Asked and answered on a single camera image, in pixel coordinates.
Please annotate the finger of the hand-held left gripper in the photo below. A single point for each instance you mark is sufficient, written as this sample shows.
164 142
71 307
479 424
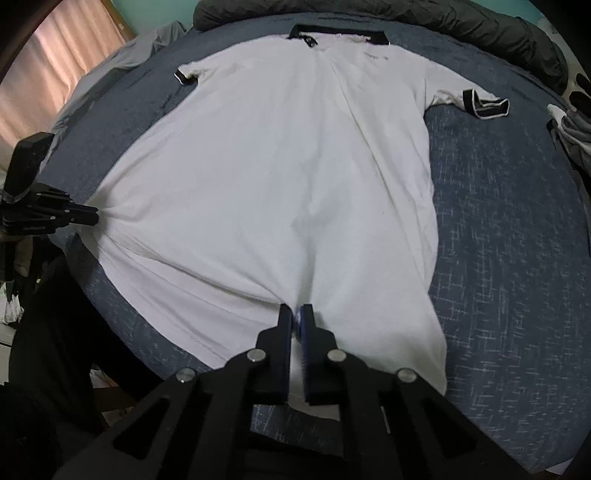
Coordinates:
85 216

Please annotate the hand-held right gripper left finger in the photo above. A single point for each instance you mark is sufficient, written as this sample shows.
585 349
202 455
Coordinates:
287 332

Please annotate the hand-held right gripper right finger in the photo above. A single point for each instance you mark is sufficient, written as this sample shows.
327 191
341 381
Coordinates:
307 332

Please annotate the white polo shirt black collar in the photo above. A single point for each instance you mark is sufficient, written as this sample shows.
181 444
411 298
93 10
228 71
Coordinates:
277 161

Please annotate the pile of clothes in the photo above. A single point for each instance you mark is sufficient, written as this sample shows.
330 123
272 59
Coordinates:
575 124

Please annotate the pink curtain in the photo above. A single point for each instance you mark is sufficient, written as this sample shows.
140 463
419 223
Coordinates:
60 60

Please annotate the person's dark clothing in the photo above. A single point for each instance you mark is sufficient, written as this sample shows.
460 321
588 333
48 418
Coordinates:
60 369

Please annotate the blue-grey woven bed blanket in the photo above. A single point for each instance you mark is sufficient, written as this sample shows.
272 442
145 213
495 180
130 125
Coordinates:
508 254

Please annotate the dark grey rolled duvet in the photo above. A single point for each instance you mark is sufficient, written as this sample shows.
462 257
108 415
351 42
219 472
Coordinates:
461 23

